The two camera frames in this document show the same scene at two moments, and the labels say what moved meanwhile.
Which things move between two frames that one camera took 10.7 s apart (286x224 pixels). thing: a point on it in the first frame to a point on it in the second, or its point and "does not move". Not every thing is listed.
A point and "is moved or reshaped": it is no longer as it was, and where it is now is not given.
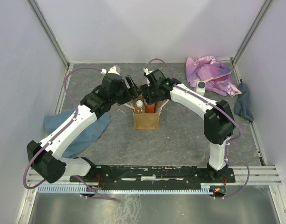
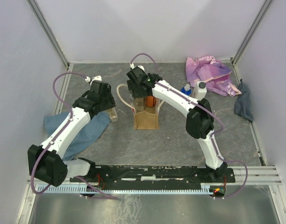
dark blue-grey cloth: [242, 105] does not move
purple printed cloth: [215, 75] does not move
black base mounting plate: [127, 175] does not move
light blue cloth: [74, 147] does not move
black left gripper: [133, 89] to [110, 102]
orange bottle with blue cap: [150, 108] is moved or reshaped
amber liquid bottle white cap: [139, 105] to [113, 114]
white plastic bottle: [200, 87] does not move
